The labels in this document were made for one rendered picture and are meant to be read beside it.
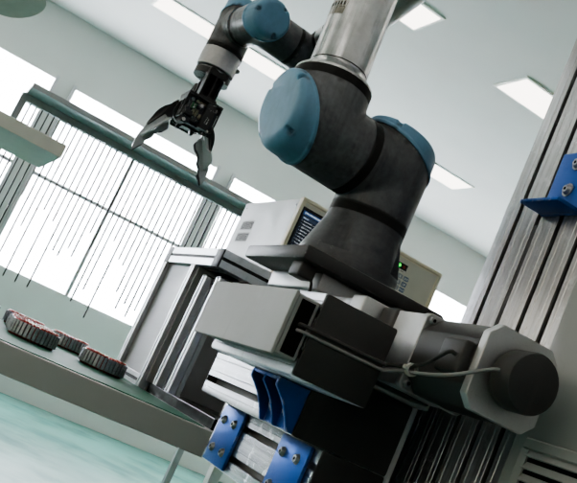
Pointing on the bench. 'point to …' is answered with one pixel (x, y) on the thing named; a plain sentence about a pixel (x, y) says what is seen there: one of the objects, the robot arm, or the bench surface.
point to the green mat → (64, 360)
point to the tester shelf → (219, 264)
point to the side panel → (154, 320)
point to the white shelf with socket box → (11, 133)
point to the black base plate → (187, 406)
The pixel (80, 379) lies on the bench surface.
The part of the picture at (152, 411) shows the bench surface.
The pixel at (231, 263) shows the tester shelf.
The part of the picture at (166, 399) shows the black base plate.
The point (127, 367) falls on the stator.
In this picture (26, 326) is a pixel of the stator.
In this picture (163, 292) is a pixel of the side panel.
